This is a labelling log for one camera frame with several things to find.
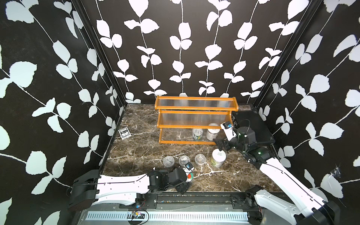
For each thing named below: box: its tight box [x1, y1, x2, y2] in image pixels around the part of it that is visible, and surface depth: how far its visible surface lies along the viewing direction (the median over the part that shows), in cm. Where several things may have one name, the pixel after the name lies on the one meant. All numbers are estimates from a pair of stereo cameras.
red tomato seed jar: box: [184, 168, 194, 182], surface depth 75 cm
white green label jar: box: [210, 148, 227, 168], surface depth 83 cm
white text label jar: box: [206, 128, 221, 141], surface depth 92 cm
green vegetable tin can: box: [192, 128, 204, 141], surface depth 97 cm
